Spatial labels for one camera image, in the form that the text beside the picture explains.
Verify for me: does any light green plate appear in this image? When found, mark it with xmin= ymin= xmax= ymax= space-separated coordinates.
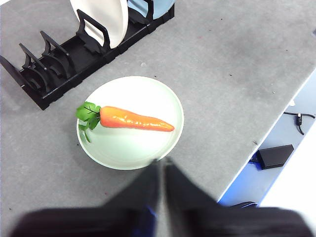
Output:
xmin=76 ymin=76 xmax=185 ymax=171

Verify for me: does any black power adapter box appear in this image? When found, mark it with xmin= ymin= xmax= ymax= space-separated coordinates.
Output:
xmin=256 ymin=144 xmax=295 ymax=170

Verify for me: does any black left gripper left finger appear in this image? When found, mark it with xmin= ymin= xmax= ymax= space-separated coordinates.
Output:
xmin=9 ymin=159 xmax=161 ymax=237

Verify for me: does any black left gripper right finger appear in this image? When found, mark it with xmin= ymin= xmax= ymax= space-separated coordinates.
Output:
xmin=163 ymin=158 xmax=314 ymax=237

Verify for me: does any black cable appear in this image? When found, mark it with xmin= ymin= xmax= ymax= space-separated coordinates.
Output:
xmin=283 ymin=111 xmax=316 ymax=135

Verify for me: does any blue plate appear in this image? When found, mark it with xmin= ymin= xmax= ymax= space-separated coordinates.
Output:
xmin=127 ymin=0 xmax=175 ymax=20

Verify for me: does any black plate rack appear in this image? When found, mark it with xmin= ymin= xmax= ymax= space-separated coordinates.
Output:
xmin=0 ymin=0 xmax=175 ymax=111

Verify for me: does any orange carrot with green leaves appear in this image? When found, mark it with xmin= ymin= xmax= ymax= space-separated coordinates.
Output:
xmin=76 ymin=101 xmax=175 ymax=143

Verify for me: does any beige plate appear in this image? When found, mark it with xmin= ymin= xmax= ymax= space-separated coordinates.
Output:
xmin=70 ymin=0 xmax=129 ymax=49

